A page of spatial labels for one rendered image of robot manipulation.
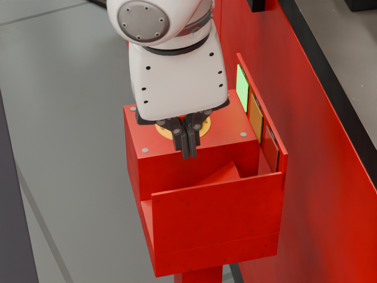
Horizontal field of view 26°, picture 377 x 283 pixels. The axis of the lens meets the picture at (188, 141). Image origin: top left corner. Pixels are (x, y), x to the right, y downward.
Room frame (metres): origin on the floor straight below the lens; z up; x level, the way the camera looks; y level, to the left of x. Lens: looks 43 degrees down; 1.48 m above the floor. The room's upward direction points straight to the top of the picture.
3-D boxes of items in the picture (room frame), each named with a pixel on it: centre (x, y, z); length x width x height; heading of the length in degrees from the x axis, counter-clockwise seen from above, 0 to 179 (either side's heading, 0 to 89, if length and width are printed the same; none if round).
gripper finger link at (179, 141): (0.69, 0.02, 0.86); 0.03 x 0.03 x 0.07; 13
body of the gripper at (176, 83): (0.70, 0.01, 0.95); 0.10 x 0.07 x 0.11; 103
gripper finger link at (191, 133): (0.70, -0.01, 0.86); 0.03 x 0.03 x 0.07; 13
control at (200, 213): (0.76, -0.01, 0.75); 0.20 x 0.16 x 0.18; 13
